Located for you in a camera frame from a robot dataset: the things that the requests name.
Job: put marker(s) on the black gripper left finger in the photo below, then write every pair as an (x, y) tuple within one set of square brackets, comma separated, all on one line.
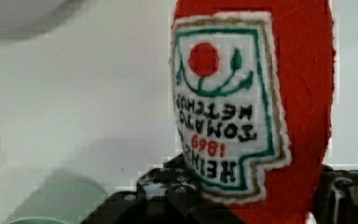
[(166, 195)]

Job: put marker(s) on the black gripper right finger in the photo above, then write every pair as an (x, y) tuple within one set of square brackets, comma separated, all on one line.
[(336, 198)]

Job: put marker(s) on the red felt ketchup bottle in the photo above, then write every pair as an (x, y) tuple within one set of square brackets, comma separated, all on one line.
[(252, 86)]

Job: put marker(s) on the grey round plate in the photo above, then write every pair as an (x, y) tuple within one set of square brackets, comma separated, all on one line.
[(17, 14)]

